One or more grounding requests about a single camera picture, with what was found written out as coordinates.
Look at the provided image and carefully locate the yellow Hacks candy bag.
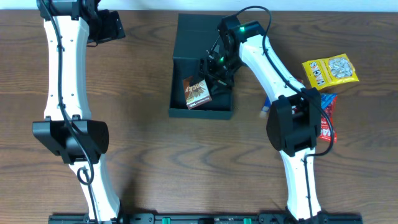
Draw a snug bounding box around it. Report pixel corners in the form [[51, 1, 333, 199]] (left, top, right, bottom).
[[302, 54, 359, 90]]

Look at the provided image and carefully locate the blue wrapped cookie pack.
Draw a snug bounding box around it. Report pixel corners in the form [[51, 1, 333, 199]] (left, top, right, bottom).
[[321, 93, 338, 110]]

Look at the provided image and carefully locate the black box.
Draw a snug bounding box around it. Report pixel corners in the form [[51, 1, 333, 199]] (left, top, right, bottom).
[[169, 13, 233, 120]]

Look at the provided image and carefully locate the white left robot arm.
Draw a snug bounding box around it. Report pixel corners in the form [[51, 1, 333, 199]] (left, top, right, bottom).
[[32, 0, 129, 223]]

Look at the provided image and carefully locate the small blue stick pack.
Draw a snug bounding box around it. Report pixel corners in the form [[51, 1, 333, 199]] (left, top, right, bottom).
[[261, 97, 271, 113]]

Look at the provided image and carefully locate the brown Pocky box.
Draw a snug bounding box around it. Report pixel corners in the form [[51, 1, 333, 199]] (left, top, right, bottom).
[[182, 76, 212, 110]]

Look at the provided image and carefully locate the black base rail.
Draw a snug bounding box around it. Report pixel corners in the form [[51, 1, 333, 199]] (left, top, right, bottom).
[[48, 212, 364, 224]]

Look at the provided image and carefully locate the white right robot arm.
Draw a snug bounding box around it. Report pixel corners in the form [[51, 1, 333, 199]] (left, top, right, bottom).
[[201, 15, 330, 223]]

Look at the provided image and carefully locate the red Hacks candy bag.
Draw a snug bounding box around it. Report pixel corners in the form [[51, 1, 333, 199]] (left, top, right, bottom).
[[319, 98, 337, 142]]

